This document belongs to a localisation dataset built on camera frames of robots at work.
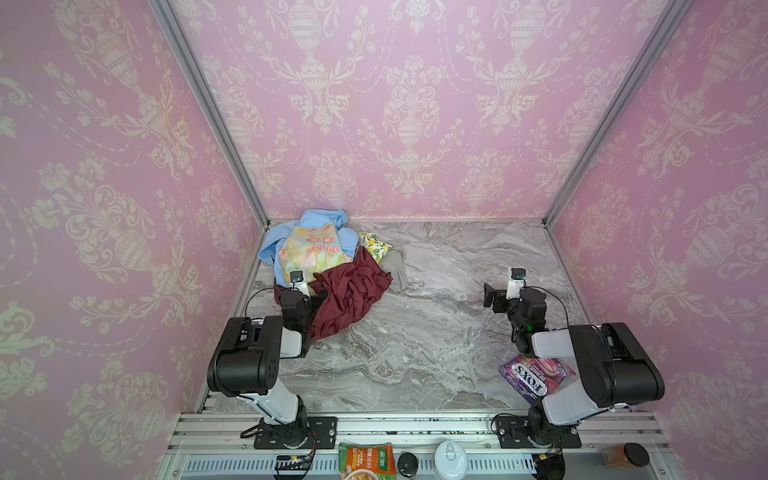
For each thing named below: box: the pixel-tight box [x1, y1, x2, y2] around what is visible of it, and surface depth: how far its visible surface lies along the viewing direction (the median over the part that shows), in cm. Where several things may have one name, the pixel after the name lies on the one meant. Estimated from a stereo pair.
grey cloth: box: [380, 245, 408, 293], surface depth 108 cm
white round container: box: [433, 440, 469, 480], surface depth 67 cm
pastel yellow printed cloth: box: [279, 221, 354, 283], surface depth 99 cm
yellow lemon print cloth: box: [356, 232, 393, 264], surface depth 108 cm
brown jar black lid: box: [600, 442, 650, 469], surface depth 65 cm
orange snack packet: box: [338, 442, 397, 480], surface depth 70 cm
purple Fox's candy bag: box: [499, 354, 578, 403], surface depth 83 cm
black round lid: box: [397, 452, 419, 477], surface depth 62 cm
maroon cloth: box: [274, 247, 393, 342], surface depth 94 cm
